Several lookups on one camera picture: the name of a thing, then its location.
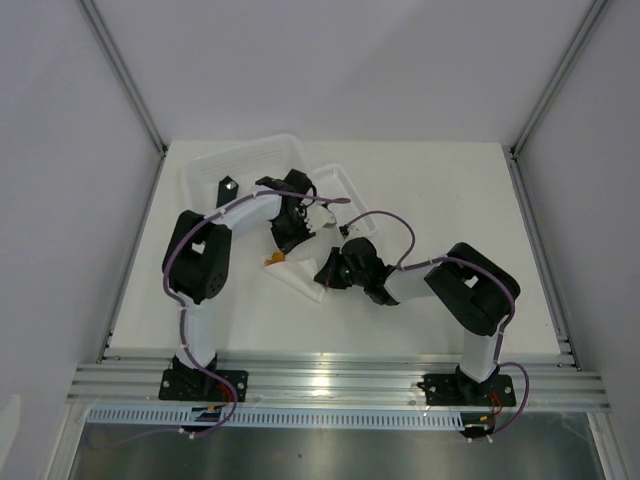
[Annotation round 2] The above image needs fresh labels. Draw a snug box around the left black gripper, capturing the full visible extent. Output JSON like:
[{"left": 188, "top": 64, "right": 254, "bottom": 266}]
[{"left": 270, "top": 208, "right": 315, "bottom": 255}]

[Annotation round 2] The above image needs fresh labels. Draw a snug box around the orange plastic spoon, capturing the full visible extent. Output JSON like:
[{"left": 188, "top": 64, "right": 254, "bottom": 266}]
[{"left": 264, "top": 252, "right": 286, "bottom": 266}]

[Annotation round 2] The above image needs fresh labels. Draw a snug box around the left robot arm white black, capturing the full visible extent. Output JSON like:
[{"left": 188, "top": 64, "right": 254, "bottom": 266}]
[{"left": 162, "top": 169, "right": 332, "bottom": 400}]

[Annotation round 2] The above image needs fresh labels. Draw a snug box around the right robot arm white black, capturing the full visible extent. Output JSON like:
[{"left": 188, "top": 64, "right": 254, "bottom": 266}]
[{"left": 314, "top": 237, "right": 521, "bottom": 405}]

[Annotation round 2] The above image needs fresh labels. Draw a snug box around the small white plastic tray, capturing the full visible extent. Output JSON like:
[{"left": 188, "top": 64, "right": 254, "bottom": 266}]
[{"left": 312, "top": 164, "right": 369, "bottom": 226}]

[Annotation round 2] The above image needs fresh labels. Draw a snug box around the large white plastic basket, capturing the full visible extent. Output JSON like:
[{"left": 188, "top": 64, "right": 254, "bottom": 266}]
[{"left": 182, "top": 134, "right": 313, "bottom": 216}]

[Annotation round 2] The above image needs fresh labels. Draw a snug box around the black strap with buckle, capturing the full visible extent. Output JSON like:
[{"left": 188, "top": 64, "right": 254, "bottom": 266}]
[{"left": 213, "top": 174, "right": 240, "bottom": 211}]

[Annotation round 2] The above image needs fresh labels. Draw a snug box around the left side aluminium rail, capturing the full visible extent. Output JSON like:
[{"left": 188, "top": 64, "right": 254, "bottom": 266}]
[{"left": 93, "top": 147, "right": 168, "bottom": 364}]

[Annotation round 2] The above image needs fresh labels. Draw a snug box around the aluminium rail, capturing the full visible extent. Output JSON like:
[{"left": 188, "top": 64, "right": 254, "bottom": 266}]
[
  {"left": 503, "top": 148, "right": 583, "bottom": 371},
  {"left": 93, "top": 147, "right": 168, "bottom": 364},
  {"left": 67, "top": 350, "right": 611, "bottom": 413}
]

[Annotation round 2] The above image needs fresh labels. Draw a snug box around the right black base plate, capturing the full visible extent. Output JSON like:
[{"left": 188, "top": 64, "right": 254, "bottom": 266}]
[{"left": 417, "top": 373, "right": 516, "bottom": 407}]

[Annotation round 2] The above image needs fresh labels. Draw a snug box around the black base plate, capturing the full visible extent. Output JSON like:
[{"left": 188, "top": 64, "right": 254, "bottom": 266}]
[
  {"left": 158, "top": 369, "right": 249, "bottom": 403},
  {"left": 417, "top": 373, "right": 516, "bottom": 407}
]

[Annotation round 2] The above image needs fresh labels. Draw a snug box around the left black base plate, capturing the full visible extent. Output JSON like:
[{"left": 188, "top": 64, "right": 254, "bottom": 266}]
[{"left": 158, "top": 369, "right": 249, "bottom": 403}]

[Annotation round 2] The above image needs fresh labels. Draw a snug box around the white slotted cable duct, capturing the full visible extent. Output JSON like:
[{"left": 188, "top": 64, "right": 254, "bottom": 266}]
[{"left": 86, "top": 404, "right": 464, "bottom": 432}]

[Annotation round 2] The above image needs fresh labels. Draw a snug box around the aluminium front rail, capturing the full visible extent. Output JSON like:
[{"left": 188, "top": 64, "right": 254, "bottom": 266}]
[{"left": 67, "top": 350, "right": 611, "bottom": 413}]

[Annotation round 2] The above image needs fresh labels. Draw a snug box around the right side aluminium rail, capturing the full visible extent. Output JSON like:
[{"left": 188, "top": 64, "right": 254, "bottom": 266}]
[{"left": 503, "top": 148, "right": 583, "bottom": 371}]

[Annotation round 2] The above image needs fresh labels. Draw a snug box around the left aluminium frame post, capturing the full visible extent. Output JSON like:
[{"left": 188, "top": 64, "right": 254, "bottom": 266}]
[{"left": 76, "top": 0, "right": 168, "bottom": 156}]

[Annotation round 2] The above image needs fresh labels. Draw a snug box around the aluminium frame post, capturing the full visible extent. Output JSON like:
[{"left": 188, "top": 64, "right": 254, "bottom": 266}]
[
  {"left": 510, "top": 0, "right": 613, "bottom": 159},
  {"left": 76, "top": 0, "right": 168, "bottom": 156}
]

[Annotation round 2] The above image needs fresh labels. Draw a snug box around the right aluminium frame post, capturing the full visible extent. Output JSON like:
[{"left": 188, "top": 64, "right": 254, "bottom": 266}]
[{"left": 510, "top": 0, "right": 613, "bottom": 159}]

